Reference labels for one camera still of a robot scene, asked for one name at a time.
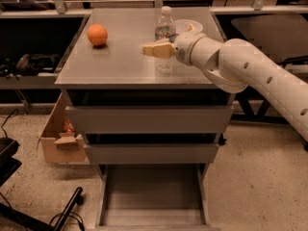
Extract grey top drawer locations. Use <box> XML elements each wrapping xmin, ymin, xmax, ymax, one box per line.
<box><xmin>65</xmin><ymin>106</ymin><xmax>233</xmax><ymax>134</ymax></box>

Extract black chair base left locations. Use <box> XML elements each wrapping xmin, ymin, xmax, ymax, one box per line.
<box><xmin>0</xmin><ymin>137</ymin><xmax>85</xmax><ymax>231</ymax></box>

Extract white ceramic bowl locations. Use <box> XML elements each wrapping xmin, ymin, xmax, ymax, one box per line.
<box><xmin>175</xmin><ymin>19</ymin><xmax>203</xmax><ymax>34</ymax></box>

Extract grey middle drawer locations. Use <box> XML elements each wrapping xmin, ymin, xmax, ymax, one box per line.
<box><xmin>85</xmin><ymin>143</ymin><xmax>218</xmax><ymax>165</ymax></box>

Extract black headphones on shelf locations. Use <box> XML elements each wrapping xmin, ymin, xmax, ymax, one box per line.
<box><xmin>0</xmin><ymin>54</ymin><xmax>61</xmax><ymax>77</ymax></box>

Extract black cable on floor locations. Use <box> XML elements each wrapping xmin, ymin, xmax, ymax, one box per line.
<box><xmin>48</xmin><ymin>211</ymin><xmax>86</xmax><ymax>231</ymax></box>

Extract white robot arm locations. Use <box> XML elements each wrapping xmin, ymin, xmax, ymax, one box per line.
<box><xmin>141</xmin><ymin>31</ymin><xmax>308</xmax><ymax>141</ymax></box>

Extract cardboard box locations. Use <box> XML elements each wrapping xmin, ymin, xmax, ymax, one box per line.
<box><xmin>40</xmin><ymin>95</ymin><xmax>87</xmax><ymax>164</ymax></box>

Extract clear plastic water bottle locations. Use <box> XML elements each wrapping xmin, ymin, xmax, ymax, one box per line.
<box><xmin>155</xmin><ymin>6</ymin><xmax>176</xmax><ymax>75</ymax></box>

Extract orange fruit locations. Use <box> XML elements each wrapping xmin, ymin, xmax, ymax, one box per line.
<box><xmin>87</xmin><ymin>24</ymin><xmax>108</xmax><ymax>46</ymax></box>

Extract grey open bottom drawer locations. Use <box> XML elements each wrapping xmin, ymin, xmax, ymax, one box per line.
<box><xmin>95</xmin><ymin>165</ymin><xmax>220</xmax><ymax>231</ymax></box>

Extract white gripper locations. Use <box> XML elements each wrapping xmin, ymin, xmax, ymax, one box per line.
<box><xmin>141</xmin><ymin>23</ymin><xmax>206</xmax><ymax>65</ymax></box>

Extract black office chair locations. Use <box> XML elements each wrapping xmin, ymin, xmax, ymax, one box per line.
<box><xmin>230</xmin><ymin>13</ymin><xmax>308</xmax><ymax>141</ymax></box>

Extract grey drawer cabinet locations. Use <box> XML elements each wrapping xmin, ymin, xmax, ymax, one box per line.
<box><xmin>55</xmin><ymin>7</ymin><xmax>246</xmax><ymax>166</ymax></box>

